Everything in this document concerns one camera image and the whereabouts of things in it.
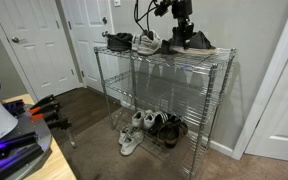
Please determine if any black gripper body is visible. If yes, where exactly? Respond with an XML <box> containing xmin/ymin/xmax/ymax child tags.
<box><xmin>171</xmin><ymin>0</ymin><xmax>194</xmax><ymax>21</ymax></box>

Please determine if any dark grey sneaker white sole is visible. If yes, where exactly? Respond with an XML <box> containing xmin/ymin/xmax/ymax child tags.
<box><xmin>168</xmin><ymin>25</ymin><xmax>218</xmax><ymax>56</ymax></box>

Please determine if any black white-striped slide sandal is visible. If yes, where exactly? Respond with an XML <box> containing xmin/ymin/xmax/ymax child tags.
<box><xmin>148</xmin><ymin>111</ymin><xmax>172</xmax><ymax>138</ymax></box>

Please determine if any white panel door with deadbolt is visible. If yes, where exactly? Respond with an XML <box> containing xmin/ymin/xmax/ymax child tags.
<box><xmin>59</xmin><ymin>0</ymin><xmax>122</xmax><ymax>101</ymax></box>

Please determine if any dark brown shoe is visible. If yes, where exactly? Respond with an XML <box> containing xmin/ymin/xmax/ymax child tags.
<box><xmin>170</xmin><ymin>115</ymin><xmax>189</xmax><ymax>138</ymax></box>
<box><xmin>156</xmin><ymin>120</ymin><xmax>181</xmax><ymax>150</ymax></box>

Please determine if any white baseboard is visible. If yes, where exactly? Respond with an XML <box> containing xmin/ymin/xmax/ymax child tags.
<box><xmin>187</xmin><ymin>129</ymin><xmax>235</xmax><ymax>158</ymax></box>

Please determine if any black clamp metal bar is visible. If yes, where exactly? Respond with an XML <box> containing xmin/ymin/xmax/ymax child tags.
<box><xmin>45</xmin><ymin>111</ymin><xmax>78</xmax><ymax>149</ymax></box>

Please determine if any black clamp orange trigger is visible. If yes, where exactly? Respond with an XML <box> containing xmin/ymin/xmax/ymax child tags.
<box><xmin>28</xmin><ymin>94</ymin><xmax>57</xmax><ymax>113</ymax></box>
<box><xmin>29</xmin><ymin>103</ymin><xmax>62</xmax><ymax>121</ymax></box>

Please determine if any round grey mounting plate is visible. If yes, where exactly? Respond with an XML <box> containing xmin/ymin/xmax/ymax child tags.
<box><xmin>0</xmin><ymin>104</ymin><xmax>54</xmax><ymax>180</ymax></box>

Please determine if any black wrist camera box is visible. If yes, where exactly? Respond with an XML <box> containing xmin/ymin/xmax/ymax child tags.
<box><xmin>153</xmin><ymin>0</ymin><xmax>172</xmax><ymax>18</ymax></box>

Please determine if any chrome wire shelf rack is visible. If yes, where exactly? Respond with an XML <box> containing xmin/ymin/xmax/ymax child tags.
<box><xmin>93</xmin><ymin>44</ymin><xmax>238</xmax><ymax>178</ymax></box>

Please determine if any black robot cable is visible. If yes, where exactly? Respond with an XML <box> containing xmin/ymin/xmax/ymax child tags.
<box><xmin>0</xmin><ymin>0</ymin><xmax>160</xmax><ymax>94</ymax></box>

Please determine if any white door frame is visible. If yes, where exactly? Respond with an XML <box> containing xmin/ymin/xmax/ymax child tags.
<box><xmin>231</xmin><ymin>0</ymin><xmax>288</xmax><ymax>162</ymax></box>

